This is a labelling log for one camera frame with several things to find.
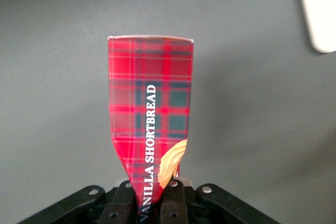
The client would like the beige rectangular tray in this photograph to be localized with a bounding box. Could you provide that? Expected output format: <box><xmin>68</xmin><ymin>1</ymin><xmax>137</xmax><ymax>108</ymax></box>
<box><xmin>293</xmin><ymin>0</ymin><xmax>336</xmax><ymax>54</ymax></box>

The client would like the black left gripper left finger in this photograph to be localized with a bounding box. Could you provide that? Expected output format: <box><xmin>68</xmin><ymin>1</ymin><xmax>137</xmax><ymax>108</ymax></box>
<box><xmin>98</xmin><ymin>180</ymin><xmax>139</xmax><ymax>224</ymax></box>

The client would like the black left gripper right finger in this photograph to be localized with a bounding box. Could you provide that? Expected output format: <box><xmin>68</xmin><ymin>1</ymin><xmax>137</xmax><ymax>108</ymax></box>
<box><xmin>159</xmin><ymin>179</ymin><xmax>190</xmax><ymax>224</ymax></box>

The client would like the red tartan cookie box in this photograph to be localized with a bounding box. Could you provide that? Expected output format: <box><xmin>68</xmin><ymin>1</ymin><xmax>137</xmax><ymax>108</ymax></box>
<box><xmin>107</xmin><ymin>34</ymin><xmax>196</xmax><ymax>224</ymax></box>

